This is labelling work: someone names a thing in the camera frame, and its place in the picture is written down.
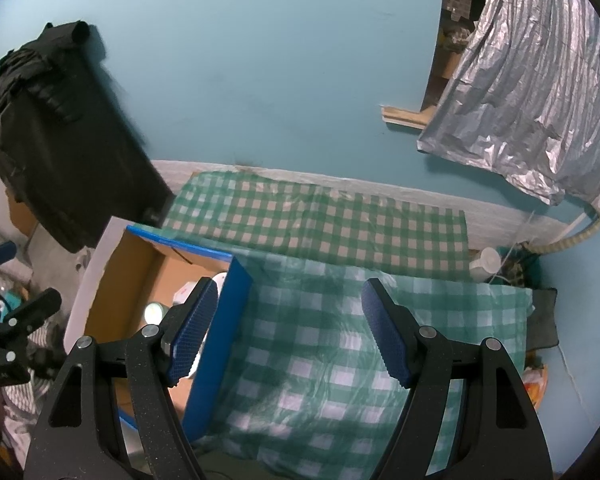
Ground person's green trousers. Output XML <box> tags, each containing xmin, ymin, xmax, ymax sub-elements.
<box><xmin>200</xmin><ymin>452</ymin><xmax>281</xmax><ymax>480</ymax></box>

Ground dark green cloth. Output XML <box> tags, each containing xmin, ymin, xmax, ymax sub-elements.
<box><xmin>527</xmin><ymin>287</ymin><xmax>560</xmax><ymax>351</ymax></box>

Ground black cloth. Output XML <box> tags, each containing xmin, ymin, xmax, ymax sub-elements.
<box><xmin>0</xmin><ymin>20</ymin><xmax>176</xmax><ymax>255</ymax></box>

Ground beige corrugated hose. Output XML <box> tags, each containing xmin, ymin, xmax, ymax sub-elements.
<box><xmin>530</xmin><ymin>200</ymin><xmax>600</xmax><ymax>256</ymax></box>

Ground brown cardboard piece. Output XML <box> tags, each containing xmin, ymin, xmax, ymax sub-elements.
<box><xmin>422</xmin><ymin>50</ymin><xmax>461</xmax><ymax>111</ymax></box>

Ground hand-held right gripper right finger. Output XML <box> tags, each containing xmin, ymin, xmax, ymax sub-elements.
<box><xmin>361</xmin><ymin>277</ymin><xmax>553</xmax><ymax>480</ymax></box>

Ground cardboard box with blue rim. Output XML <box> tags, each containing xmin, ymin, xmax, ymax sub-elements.
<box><xmin>82</xmin><ymin>225</ymin><xmax>255</xmax><ymax>443</ymax></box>

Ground orange bag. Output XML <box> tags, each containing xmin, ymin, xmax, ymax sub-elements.
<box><xmin>522</xmin><ymin>362</ymin><xmax>548</xmax><ymax>406</ymax></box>

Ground green tin can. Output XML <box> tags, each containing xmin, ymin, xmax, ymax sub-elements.
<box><xmin>144</xmin><ymin>302</ymin><xmax>168</xmax><ymax>328</ymax></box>

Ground glossy green checkered tablecloth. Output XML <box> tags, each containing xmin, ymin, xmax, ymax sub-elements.
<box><xmin>195</xmin><ymin>252</ymin><xmax>535</xmax><ymax>478</ymax></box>

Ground matte green checkered tablecloth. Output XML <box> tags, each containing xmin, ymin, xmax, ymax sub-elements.
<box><xmin>162</xmin><ymin>170</ymin><xmax>470</xmax><ymax>281</ymax></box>

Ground striped garment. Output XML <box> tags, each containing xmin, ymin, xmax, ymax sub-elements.
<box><xmin>2</xmin><ymin>375</ymin><xmax>56</xmax><ymax>421</ymax></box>

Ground silver foil sheet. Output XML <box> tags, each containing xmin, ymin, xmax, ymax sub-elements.
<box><xmin>416</xmin><ymin>0</ymin><xmax>600</xmax><ymax>211</ymax></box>

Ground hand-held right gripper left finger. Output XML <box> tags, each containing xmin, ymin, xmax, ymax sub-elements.
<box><xmin>24</xmin><ymin>276</ymin><xmax>220</xmax><ymax>480</ymax></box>

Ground wooden plank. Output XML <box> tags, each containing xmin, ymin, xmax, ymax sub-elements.
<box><xmin>381</xmin><ymin>105</ymin><xmax>433</xmax><ymax>131</ymax></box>

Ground white octagonal box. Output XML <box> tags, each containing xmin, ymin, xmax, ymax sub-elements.
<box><xmin>172</xmin><ymin>282</ymin><xmax>201</xmax><ymax>308</ymax></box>

